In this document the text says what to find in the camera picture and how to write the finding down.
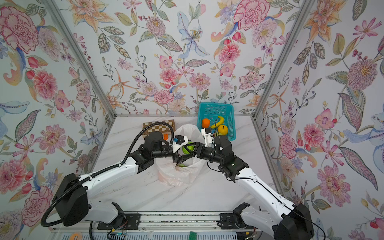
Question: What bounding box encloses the white plastic bag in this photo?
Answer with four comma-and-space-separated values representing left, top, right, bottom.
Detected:
155, 124, 206, 187

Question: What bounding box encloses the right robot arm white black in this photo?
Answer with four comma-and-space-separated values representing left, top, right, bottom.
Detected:
176, 136, 315, 240

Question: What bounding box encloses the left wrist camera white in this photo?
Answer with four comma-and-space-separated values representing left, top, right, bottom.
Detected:
171, 135, 189, 153

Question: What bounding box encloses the green circuit board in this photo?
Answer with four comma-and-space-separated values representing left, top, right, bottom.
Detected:
188, 232, 197, 240

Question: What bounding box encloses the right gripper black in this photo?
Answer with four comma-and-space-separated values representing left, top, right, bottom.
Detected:
185, 143, 225, 167

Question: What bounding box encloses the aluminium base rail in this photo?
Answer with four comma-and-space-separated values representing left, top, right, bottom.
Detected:
49, 210, 304, 233

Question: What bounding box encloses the orange ring object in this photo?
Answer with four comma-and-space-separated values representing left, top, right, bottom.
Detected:
69, 232, 83, 240

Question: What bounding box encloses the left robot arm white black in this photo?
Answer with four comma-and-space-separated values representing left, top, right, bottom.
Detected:
53, 132, 189, 229

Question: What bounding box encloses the teal plastic basket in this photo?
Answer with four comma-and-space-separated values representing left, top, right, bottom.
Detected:
197, 102, 236, 141

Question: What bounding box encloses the yellow apple fruit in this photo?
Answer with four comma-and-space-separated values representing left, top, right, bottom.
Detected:
217, 125, 229, 136

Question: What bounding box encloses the wooden chessboard box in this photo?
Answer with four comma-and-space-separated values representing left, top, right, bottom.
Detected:
143, 120, 176, 136

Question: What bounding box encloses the yellow banana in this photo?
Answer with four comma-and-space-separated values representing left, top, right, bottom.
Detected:
211, 116, 225, 129

